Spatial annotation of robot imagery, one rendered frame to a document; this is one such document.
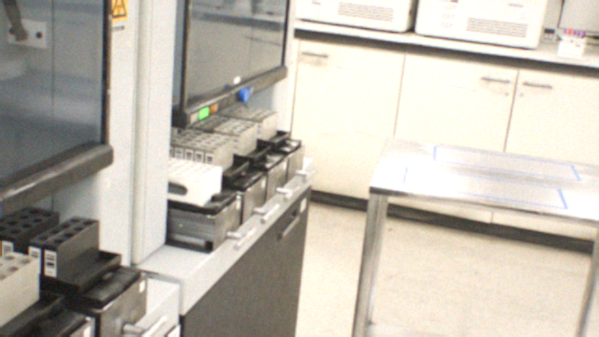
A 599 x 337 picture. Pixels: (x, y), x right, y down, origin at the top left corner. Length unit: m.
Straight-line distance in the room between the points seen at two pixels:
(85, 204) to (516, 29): 2.69
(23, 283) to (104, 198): 0.23
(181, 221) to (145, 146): 0.20
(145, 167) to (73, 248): 0.25
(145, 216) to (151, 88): 0.23
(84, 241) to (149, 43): 0.34
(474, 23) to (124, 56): 2.59
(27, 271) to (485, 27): 2.85
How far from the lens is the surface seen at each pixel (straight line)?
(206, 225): 1.45
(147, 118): 1.31
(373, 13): 3.69
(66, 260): 1.14
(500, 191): 1.75
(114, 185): 1.25
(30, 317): 1.06
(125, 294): 1.15
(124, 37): 1.21
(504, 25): 3.64
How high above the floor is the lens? 1.32
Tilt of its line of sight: 17 degrees down
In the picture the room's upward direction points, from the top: 6 degrees clockwise
